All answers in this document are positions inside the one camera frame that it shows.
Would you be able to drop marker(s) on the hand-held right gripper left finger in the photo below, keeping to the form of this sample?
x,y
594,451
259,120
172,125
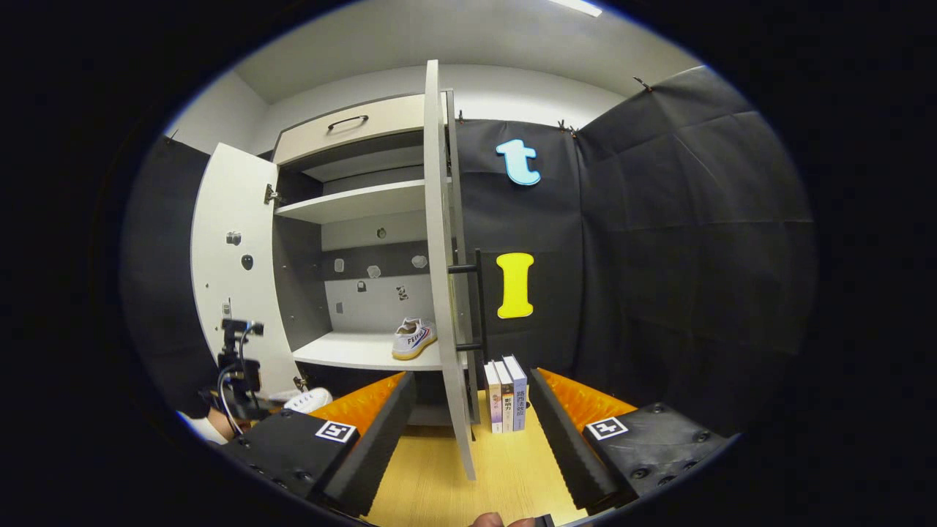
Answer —
x,y
377,454

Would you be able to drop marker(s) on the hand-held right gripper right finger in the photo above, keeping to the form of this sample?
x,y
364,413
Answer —
x,y
567,446

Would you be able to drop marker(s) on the cabinet door with camera sticker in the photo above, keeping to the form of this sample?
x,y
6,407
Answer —
x,y
234,307

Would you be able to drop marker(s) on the white canvas shoe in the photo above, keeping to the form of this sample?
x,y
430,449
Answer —
x,y
411,338
311,400

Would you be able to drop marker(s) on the white and grey shoe cabinet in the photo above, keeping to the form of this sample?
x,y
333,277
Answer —
x,y
351,351

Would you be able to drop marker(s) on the cabinet door with headphone sticker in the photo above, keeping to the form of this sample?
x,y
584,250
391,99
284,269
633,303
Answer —
x,y
443,293

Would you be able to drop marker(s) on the white cabinet drawer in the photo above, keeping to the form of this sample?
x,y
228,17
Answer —
x,y
381,124

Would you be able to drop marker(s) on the orange and white book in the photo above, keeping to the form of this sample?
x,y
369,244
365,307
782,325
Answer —
x,y
506,402

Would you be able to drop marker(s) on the pink and white book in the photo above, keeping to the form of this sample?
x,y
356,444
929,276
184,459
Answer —
x,y
494,402

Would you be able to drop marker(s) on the black backdrop cloth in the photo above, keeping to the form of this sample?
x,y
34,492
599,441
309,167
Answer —
x,y
659,256

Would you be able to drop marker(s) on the ceiling light panel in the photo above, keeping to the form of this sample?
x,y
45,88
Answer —
x,y
575,7

